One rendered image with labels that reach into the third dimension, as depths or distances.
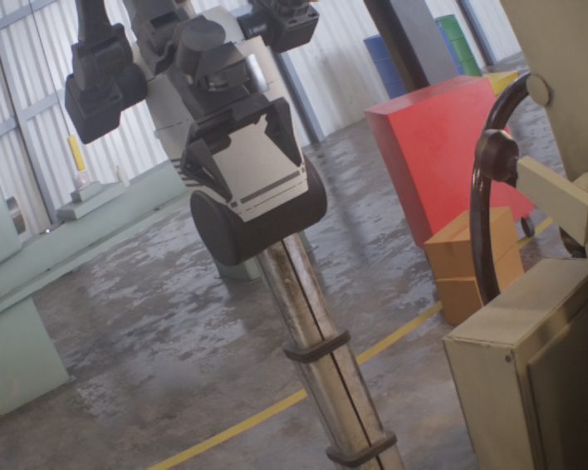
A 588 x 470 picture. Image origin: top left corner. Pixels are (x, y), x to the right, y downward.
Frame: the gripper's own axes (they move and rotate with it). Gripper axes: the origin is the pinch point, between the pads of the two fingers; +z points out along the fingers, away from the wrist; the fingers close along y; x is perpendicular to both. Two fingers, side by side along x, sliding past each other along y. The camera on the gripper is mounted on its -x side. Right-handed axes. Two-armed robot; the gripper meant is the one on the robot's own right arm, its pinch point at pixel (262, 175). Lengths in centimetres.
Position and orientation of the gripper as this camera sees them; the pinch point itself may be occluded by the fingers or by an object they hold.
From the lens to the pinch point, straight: 112.3
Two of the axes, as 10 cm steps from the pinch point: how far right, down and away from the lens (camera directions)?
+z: 5.4, 8.0, -2.5
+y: 8.2, -4.3, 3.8
